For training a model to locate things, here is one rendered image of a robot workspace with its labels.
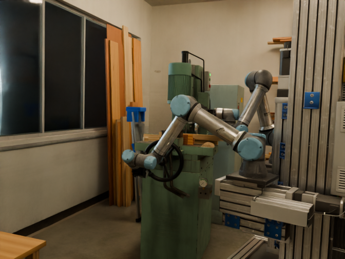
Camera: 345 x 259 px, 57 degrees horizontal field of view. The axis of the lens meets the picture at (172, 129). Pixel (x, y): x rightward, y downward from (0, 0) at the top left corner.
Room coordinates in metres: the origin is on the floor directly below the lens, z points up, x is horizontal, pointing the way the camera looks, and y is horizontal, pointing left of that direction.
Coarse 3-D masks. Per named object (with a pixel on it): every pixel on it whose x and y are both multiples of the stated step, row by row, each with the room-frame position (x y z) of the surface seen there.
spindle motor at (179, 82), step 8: (176, 64) 2.38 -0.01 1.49; (184, 64) 2.38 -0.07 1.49; (168, 72) 2.44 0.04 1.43; (176, 72) 2.38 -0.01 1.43; (184, 72) 2.39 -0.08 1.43; (168, 80) 2.44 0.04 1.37; (176, 80) 2.39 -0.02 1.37; (184, 80) 2.39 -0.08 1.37; (168, 88) 2.44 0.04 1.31; (176, 88) 2.39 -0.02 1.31; (184, 88) 2.39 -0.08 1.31; (168, 96) 2.43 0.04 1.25
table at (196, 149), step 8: (136, 144) 2.39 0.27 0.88; (144, 144) 2.37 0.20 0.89; (184, 144) 2.35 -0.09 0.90; (200, 144) 2.38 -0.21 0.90; (176, 152) 2.20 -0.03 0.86; (184, 152) 2.28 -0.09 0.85; (192, 152) 2.26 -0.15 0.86; (200, 152) 2.24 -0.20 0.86; (208, 152) 2.23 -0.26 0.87; (216, 152) 2.35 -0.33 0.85
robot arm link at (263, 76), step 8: (264, 72) 2.09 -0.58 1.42; (256, 80) 2.11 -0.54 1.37; (264, 80) 2.06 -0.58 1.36; (272, 80) 2.10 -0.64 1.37; (256, 88) 2.07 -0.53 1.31; (264, 88) 2.05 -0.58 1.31; (256, 96) 2.05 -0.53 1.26; (248, 104) 2.05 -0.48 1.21; (256, 104) 2.04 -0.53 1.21; (248, 112) 2.03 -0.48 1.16; (240, 120) 2.03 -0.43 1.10; (248, 120) 2.03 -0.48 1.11; (240, 128) 1.99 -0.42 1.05
